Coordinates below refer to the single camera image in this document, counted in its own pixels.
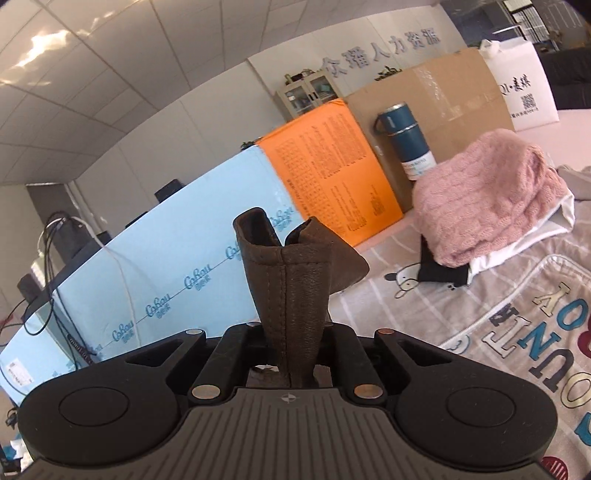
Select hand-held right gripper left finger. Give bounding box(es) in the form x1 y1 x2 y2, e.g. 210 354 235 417
124 323 272 402

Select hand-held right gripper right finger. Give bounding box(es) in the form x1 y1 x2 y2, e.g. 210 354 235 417
316 323 459 402

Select brown leather garment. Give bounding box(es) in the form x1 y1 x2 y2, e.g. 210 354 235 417
232 208 370 388

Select light blue cardboard box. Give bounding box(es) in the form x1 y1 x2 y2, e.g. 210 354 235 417
0 145 305 407

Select striped cartoon bed sheet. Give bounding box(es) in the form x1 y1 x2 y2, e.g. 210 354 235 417
328 108 591 352

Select black folded garment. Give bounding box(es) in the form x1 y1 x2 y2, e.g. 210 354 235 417
417 236 472 289

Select orange cardboard box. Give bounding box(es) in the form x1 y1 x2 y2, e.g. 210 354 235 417
256 98 404 247

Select black computer monitor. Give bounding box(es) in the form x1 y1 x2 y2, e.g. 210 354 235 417
44 212 112 273

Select pink knitted sweater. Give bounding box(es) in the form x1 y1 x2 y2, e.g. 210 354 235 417
412 129 570 268

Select white folded garment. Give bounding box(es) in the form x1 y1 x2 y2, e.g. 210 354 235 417
466 152 575 278

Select dark blue vacuum bottle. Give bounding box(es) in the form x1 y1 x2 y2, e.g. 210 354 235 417
373 104 437 183

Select grey glass-door cabinet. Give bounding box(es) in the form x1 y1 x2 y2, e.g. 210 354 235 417
276 73 342 123

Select brown cardboard box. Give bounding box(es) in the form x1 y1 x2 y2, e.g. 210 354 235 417
345 47 515 215

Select white printed bag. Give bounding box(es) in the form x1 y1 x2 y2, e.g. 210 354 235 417
478 39 561 132

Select black sofa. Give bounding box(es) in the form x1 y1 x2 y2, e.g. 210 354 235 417
538 48 591 112

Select white cable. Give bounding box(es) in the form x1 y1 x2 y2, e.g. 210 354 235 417
41 222 141 319

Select black cable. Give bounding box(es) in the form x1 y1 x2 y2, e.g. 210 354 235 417
0 277 95 367

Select wall sign letters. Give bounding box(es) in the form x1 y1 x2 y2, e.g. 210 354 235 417
321 34 441 77

